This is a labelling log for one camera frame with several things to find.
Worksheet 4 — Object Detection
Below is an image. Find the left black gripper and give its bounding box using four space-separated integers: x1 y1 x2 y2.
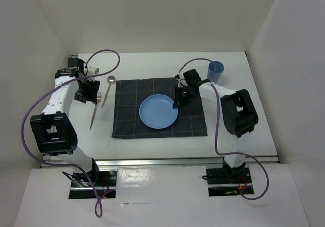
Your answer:
74 78 100 105

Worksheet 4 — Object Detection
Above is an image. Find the blue plastic plate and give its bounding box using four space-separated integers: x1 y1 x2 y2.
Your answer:
139 94 178 129

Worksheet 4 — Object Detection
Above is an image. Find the dark grey checked cloth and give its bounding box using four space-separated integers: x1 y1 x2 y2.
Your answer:
112 78 208 139

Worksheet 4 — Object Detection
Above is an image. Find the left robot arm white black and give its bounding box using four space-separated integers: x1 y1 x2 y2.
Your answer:
30 56 101 186

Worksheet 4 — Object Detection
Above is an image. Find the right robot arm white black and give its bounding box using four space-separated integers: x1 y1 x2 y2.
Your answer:
173 69 259 182

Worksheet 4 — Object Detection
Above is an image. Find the silver fork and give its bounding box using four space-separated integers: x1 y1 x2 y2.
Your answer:
90 92 102 130

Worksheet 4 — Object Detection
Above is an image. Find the silver spoon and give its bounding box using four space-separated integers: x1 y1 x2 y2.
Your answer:
101 75 116 108

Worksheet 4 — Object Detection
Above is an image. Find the blue plastic cup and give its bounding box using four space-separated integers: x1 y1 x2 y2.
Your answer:
207 61 224 83

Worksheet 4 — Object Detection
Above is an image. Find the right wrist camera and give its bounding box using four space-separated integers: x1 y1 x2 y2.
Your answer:
175 74 187 88

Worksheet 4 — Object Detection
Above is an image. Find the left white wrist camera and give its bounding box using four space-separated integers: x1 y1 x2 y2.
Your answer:
85 66 99 79

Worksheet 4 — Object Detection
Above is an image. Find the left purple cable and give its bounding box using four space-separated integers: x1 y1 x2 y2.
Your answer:
21 49 121 218

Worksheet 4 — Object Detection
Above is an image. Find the aluminium table frame rail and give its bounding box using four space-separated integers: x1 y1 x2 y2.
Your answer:
40 54 279 169

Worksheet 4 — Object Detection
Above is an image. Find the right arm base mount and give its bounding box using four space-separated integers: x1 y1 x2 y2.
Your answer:
201 166 254 197

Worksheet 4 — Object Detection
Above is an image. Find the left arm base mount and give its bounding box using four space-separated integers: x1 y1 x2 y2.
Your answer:
62 169 117 199

